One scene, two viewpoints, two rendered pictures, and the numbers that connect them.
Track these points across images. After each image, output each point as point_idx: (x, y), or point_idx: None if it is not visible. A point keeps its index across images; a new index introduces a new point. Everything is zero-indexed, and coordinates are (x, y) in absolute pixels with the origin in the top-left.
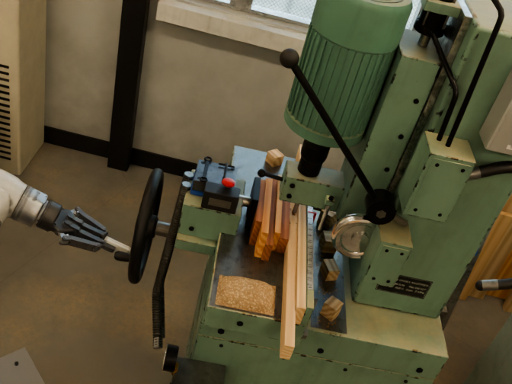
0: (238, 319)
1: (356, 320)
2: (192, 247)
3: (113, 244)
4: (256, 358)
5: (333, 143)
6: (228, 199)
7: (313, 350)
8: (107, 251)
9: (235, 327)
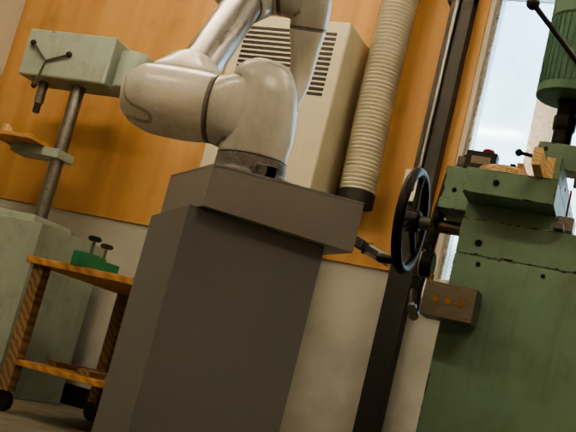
0: (495, 178)
1: None
2: (453, 203)
3: (377, 248)
4: (513, 281)
5: (574, 84)
6: (488, 154)
7: (573, 261)
8: (370, 252)
9: (492, 189)
